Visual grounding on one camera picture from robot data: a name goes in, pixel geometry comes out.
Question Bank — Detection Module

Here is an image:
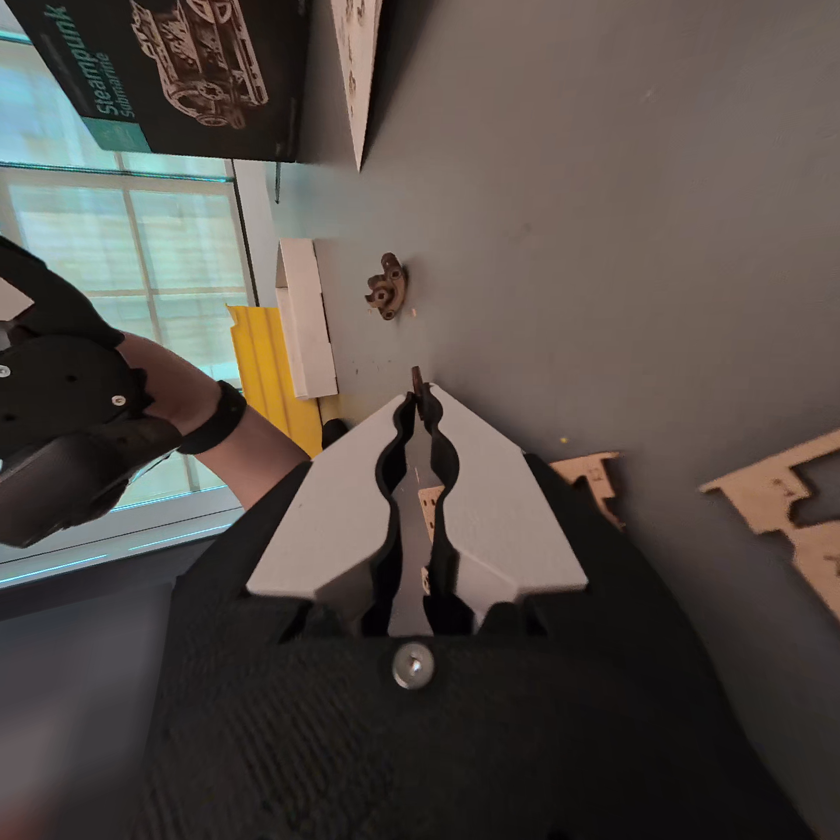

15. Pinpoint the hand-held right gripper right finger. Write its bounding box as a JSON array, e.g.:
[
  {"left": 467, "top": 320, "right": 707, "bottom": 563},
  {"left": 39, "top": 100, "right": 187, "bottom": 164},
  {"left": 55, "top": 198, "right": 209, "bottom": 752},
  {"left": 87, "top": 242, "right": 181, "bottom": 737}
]
[{"left": 420, "top": 382, "right": 589, "bottom": 636}]

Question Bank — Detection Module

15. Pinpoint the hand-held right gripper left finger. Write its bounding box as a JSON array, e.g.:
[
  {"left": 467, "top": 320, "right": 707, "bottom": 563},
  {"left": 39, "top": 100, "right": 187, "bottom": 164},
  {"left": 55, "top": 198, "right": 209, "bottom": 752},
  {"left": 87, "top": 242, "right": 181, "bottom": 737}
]
[{"left": 246, "top": 392, "right": 417, "bottom": 636}]

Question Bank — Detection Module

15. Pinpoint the small wooden model part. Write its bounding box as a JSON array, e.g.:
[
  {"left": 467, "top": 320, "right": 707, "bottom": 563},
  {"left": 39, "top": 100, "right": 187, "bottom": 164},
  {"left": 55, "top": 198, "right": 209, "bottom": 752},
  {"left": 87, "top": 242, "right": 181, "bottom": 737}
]
[{"left": 411, "top": 365, "right": 442, "bottom": 424}]

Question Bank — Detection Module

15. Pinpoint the person's left forearm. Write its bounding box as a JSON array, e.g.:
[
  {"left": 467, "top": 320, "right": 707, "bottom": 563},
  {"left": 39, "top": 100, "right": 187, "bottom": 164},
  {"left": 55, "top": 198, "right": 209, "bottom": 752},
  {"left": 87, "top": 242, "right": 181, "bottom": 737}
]
[{"left": 190, "top": 407, "right": 312, "bottom": 513}]

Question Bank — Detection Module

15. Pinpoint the wooden model assembly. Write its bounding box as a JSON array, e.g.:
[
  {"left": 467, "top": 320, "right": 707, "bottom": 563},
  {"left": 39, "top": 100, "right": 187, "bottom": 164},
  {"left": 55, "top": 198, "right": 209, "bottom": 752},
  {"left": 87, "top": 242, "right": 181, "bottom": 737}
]
[{"left": 365, "top": 252, "right": 409, "bottom": 321}]

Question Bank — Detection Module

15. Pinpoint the dark model kit box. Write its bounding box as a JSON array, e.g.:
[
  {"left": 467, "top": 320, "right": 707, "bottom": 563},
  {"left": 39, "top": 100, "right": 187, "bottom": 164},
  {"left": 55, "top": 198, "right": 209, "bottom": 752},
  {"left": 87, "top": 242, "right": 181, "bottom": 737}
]
[{"left": 5, "top": 0, "right": 312, "bottom": 164}]

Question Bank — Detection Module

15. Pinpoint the person's left hand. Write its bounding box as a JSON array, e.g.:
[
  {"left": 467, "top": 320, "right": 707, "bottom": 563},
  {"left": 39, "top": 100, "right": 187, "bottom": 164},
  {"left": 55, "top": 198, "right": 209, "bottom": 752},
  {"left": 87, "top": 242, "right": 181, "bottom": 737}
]
[{"left": 117, "top": 331, "right": 222, "bottom": 435}]

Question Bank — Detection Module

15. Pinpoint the wooden part sheet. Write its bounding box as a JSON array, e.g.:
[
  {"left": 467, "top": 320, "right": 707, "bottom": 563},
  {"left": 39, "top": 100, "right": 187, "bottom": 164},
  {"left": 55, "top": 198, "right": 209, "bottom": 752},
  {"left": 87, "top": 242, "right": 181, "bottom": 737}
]
[
  {"left": 548, "top": 451, "right": 624, "bottom": 531},
  {"left": 699, "top": 430, "right": 840, "bottom": 624}
]

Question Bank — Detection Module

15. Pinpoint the black wristband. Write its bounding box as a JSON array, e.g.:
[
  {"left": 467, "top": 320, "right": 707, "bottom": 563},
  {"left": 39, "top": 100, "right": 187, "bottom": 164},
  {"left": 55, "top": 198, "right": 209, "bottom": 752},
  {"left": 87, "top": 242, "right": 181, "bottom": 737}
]
[{"left": 177, "top": 381, "right": 248, "bottom": 455}]

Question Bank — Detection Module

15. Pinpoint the yellow ribbed panel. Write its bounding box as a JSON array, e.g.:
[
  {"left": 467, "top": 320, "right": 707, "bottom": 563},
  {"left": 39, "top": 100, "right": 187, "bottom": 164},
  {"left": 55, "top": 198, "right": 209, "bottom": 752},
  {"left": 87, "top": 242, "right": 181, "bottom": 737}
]
[{"left": 226, "top": 304, "right": 324, "bottom": 459}]

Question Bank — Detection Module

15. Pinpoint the white cardboard box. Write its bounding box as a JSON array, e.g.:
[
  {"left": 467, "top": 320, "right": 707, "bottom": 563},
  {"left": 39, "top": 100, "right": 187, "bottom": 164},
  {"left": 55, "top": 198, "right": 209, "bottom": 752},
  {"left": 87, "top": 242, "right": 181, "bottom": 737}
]
[{"left": 274, "top": 238, "right": 339, "bottom": 400}]

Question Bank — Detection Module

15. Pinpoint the glass window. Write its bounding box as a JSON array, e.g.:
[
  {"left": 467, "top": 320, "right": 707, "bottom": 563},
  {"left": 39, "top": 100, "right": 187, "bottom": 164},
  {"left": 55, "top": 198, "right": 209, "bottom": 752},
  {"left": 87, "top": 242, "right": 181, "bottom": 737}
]
[{"left": 0, "top": 13, "right": 260, "bottom": 585}]

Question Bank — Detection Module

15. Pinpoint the printed instruction sheet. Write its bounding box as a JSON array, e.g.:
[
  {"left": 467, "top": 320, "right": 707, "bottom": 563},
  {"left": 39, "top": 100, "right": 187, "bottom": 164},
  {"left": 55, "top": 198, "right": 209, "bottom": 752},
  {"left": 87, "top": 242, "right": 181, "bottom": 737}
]
[{"left": 328, "top": 0, "right": 383, "bottom": 173}]

